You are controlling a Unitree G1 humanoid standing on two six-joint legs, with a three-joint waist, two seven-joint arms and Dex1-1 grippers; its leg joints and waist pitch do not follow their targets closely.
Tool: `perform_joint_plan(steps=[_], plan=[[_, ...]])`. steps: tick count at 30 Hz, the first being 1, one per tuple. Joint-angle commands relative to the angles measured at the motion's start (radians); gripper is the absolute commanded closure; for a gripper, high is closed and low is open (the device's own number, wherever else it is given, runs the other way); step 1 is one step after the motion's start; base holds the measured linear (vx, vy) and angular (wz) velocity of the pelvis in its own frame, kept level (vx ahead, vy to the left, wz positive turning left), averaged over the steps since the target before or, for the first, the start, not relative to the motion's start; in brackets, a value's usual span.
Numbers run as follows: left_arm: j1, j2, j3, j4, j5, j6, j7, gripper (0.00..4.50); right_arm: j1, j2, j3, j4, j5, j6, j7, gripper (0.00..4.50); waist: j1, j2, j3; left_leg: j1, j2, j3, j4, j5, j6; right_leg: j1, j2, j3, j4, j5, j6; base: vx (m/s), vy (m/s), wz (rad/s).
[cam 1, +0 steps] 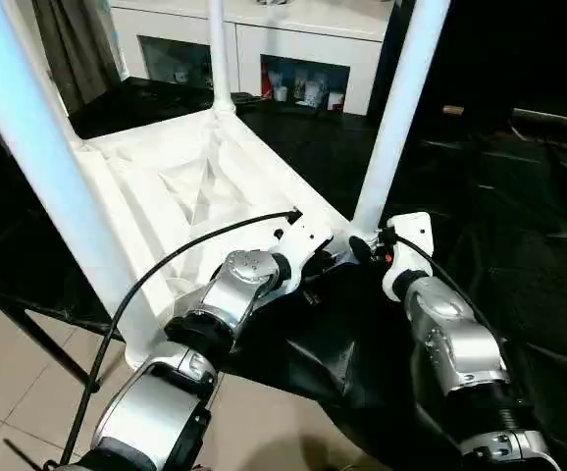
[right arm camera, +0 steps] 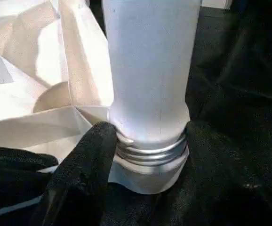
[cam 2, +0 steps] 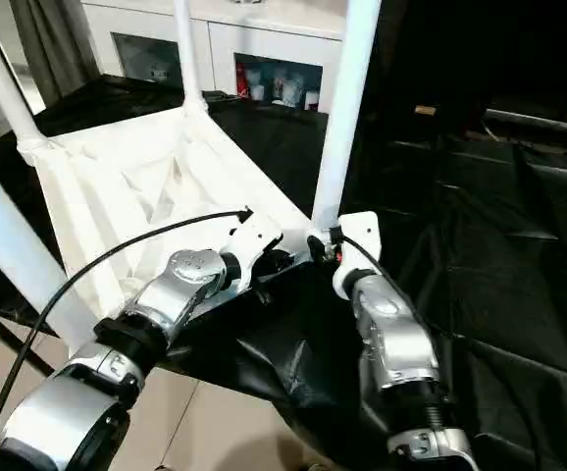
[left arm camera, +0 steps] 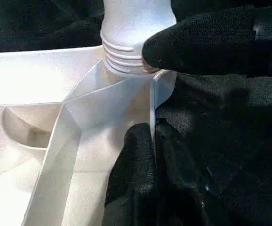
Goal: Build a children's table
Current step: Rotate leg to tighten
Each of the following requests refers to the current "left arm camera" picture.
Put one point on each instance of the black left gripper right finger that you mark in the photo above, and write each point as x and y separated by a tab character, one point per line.
188	188

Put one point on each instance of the black work mat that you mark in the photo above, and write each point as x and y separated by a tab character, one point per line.
239	141

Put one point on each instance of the white table top frame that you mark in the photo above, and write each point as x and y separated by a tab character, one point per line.
42	132

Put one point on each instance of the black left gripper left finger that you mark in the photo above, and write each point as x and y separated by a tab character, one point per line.
133	183

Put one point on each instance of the white plastic table leg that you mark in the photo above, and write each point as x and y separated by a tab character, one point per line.
131	28

